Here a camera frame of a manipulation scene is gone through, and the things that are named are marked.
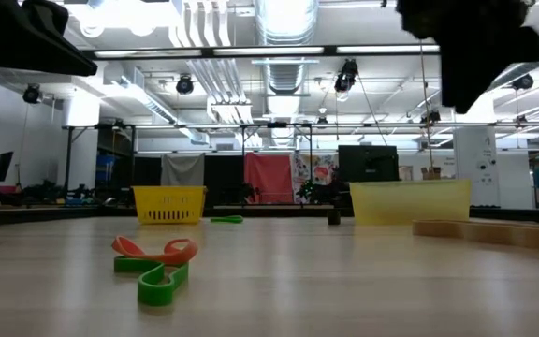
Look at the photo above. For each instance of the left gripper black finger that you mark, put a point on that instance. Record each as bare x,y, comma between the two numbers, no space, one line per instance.
26,51

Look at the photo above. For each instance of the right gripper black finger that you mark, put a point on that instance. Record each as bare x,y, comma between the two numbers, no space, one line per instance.
463,84

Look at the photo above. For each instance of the black rubber band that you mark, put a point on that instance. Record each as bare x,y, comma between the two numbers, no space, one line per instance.
333,217

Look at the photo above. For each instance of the orange rubber band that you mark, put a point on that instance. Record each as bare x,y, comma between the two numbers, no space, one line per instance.
126,247

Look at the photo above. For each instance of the green rubber band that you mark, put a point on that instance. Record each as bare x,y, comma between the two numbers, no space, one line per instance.
227,219
157,296

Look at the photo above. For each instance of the black hanging spotlight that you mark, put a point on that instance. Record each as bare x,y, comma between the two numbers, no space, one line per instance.
32,93
523,82
185,85
346,77

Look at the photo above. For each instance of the white square column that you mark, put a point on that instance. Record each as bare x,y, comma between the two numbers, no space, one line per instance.
477,164

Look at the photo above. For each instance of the brown cardboard box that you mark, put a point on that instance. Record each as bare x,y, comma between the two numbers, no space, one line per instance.
432,174

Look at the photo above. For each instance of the dark computer monitor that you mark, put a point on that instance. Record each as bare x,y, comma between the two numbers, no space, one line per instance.
2,166

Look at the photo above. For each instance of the black screen panel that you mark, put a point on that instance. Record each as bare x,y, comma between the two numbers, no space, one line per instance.
368,164

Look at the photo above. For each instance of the translucent yellow basket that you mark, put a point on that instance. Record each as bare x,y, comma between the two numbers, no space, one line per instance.
410,201

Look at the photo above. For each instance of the cartoon print hanging cloth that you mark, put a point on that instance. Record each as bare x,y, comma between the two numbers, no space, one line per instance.
314,168

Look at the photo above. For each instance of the grey hanging cloth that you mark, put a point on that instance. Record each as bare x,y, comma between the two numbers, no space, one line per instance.
183,169

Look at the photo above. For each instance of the yellow slotted plastic basket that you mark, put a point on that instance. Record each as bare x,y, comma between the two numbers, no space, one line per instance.
169,196

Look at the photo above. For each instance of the red hanging cloth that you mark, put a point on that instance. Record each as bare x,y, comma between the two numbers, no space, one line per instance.
269,178

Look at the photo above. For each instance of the black metal rig frame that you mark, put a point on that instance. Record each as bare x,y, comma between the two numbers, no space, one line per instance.
63,210

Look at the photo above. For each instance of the silver ventilation duct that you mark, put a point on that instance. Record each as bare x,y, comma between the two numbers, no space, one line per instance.
286,70

